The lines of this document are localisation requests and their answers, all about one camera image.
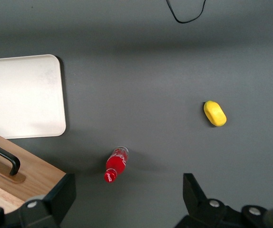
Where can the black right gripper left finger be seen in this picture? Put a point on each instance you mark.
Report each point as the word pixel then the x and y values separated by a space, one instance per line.
pixel 53 204

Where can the yellow lemon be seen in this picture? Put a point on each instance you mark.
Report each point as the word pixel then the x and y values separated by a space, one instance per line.
pixel 215 114

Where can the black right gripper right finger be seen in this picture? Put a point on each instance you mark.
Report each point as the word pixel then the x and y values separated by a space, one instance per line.
pixel 198 209

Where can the beige rectangular tray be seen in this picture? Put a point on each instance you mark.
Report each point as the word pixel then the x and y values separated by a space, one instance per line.
pixel 22 95

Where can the red cola bottle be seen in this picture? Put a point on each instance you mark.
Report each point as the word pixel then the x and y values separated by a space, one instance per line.
pixel 117 164

